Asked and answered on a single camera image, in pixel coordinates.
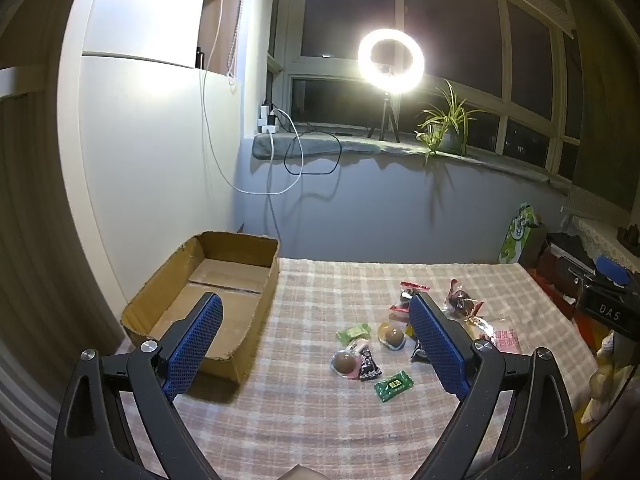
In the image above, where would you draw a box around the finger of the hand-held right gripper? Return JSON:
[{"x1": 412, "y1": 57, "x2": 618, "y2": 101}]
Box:
[{"x1": 595, "y1": 255, "x2": 631, "y2": 286}]

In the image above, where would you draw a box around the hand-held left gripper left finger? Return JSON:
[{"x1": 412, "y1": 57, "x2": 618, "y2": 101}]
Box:
[{"x1": 52, "y1": 292, "x2": 223, "y2": 480}]

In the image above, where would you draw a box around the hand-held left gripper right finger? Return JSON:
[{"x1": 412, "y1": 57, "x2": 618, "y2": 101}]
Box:
[{"x1": 407, "y1": 292, "x2": 583, "y2": 480}]

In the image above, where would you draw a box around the clear pink-print snack packet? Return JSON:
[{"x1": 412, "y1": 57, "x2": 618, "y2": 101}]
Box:
[{"x1": 467, "y1": 314, "x2": 523, "y2": 356}]

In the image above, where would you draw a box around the brown cardboard box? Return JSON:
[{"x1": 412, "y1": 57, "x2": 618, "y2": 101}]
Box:
[{"x1": 120, "y1": 231, "x2": 281, "y2": 385}]

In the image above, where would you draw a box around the lace cloth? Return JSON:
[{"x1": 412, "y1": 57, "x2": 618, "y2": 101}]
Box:
[{"x1": 574, "y1": 217, "x2": 640, "y2": 262}]

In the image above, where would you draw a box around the dark candy with red ends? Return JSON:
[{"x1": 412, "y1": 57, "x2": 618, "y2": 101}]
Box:
[{"x1": 444, "y1": 279, "x2": 485, "y2": 323}]

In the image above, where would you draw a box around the dark green candy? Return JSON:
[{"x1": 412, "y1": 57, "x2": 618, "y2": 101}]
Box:
[{"x1": 374, "y1": 370, "x2": 416, "y2": 403}]

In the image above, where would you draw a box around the pale plush toy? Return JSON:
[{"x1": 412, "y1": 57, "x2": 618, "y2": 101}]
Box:
[{"x1": 589, "y1": 330, "x2": 632, "y2": 422}]

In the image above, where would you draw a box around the red striped candy wrapper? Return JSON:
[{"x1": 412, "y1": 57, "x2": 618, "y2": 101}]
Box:
[{"x1": 397, "y1": 280, "x2": 432, "y2": 306}]

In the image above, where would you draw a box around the light green candy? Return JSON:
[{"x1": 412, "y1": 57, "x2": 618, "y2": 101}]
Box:
[{"x1": 336, "y1": 324, "x2": 372, "y2": 345}]

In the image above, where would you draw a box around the pink-rimmed brown jelly cup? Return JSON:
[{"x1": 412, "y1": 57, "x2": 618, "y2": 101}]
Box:
[{"x1": 331, "y1": 340, "x2": 372, "y2": 378}]

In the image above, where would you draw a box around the green snack bag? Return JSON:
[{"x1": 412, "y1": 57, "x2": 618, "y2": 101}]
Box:
[{"x1": 499, "y1": 203, "x2": 545, "y2": 266}]

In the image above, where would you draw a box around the checked blanket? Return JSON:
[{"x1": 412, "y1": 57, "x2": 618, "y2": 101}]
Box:
[{"x1": 115, "y1": 257, "x2": 601, "y2": 480}]

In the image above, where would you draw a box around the dark curtain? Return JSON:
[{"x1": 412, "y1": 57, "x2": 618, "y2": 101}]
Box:
[{"x1": 570, "y1": 0, "x2": 640, "y2": 213}]

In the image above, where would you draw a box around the pale ribbed panel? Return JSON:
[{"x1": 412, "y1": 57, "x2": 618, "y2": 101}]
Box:
[{"x1": 0, "y1": 340, "x2": 63, "y2": 463}]

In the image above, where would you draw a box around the white cabinet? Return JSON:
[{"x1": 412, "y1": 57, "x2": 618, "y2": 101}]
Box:
[{"x1": 59, "y1": 0, "x2": 251, "y2": 311}]

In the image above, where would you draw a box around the grey windowsill mat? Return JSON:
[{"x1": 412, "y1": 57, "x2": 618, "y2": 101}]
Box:
[{"x1": 252, "y1": 130, "x2": 571, "y2": 187}]

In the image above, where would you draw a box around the potted spider plant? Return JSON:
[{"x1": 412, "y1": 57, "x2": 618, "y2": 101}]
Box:
[{"x1": 414, "y1": 80, "x2": 487, "y2": 162}]

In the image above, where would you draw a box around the black tripod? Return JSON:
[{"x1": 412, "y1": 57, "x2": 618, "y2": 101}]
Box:
[{"x1": 367, "y1": 94, "x2": 401, "y2": 142}]

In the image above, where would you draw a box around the white power strip with chargers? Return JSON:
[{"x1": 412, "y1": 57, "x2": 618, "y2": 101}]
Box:
[{"x1": 257, "y1": 104, "x2": 280, "y2": 134}]

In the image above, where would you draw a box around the window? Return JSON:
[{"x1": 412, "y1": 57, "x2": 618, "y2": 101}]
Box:
[{"x1": 270, "y1": 0, "x2": 586, "y2": 181}]

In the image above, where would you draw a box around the black cable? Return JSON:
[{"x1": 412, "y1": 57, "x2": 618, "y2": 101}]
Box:
[{"x1": 283, "y1": 110, "x2": 344, "y2": 177}]

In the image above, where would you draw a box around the long white cable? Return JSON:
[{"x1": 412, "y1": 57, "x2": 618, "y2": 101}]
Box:
[{"x1": 201, "y1": 0, "x2": 303, "y2": 196}]

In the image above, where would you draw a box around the white charging cable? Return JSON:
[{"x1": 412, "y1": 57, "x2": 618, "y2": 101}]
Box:
[{"x1": 268, "y1": 109, "x2": 307, "y2": 177}]

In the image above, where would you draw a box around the ring light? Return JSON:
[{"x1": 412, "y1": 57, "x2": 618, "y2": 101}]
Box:
[{"x1": 357, "y1": 27, "x2": 427, "y2": 95}]

